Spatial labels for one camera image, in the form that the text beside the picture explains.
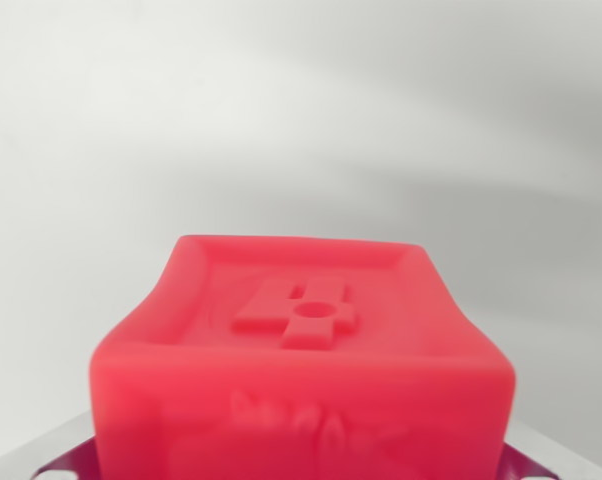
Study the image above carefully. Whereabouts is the gripper right finger with black rubber pad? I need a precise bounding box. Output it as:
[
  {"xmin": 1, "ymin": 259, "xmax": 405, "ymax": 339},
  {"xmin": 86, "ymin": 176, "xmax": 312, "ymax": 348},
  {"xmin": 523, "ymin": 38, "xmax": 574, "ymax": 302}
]
[{"xmin": 499, "ymin": 415, "xmax": 602, "ymax": 480}]

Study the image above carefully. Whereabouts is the gripper left finger with black rubber pad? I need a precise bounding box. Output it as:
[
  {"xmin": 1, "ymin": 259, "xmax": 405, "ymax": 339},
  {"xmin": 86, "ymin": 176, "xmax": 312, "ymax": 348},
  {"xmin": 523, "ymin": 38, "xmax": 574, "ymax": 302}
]
[{"xmin": 0, "ymin": 410, "xmax": 101, "ymax": 480}]

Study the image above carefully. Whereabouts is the red embossed cube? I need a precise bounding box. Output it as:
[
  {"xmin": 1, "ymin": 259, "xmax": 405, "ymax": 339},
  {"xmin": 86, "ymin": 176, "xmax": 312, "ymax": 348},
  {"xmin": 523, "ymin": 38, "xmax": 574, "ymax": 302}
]
[{"xmin": 88, "ymin": 233, "xmax": 518, "ymax": 480}]

